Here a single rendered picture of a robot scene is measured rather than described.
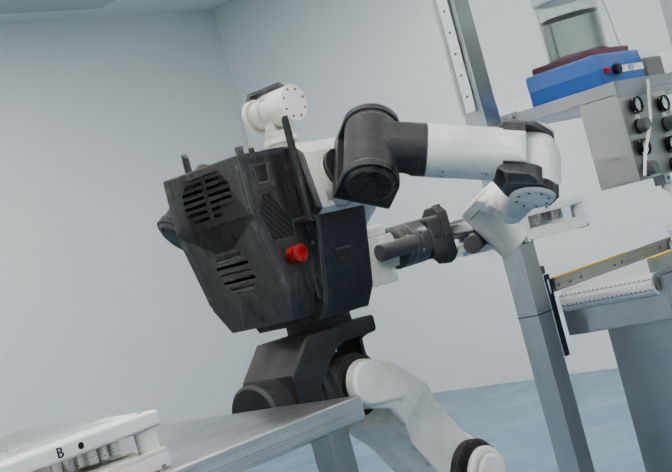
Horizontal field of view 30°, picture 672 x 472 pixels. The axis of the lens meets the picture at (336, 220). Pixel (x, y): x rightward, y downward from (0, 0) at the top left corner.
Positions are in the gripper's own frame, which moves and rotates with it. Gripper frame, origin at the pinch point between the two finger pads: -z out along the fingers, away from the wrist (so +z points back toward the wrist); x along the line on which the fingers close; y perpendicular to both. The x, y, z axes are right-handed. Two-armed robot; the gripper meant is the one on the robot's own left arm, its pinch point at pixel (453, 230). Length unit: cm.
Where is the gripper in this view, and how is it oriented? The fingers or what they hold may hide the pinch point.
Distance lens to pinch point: 267.9
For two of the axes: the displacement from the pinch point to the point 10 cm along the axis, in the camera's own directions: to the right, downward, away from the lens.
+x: 2.7, 9.6, 0.0
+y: 6.1, -1.7, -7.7
